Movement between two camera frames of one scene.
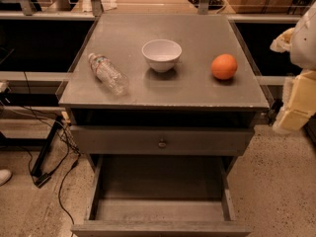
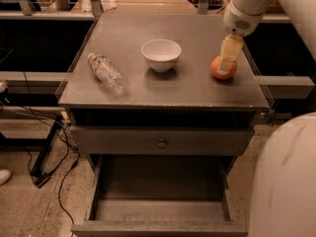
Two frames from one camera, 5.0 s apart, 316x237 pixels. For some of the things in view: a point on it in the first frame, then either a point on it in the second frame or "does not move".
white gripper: [306, 46] -> [237, 21]
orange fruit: [224, 66] does not move
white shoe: [5, 176] does not move
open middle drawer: [160, 196] does not move
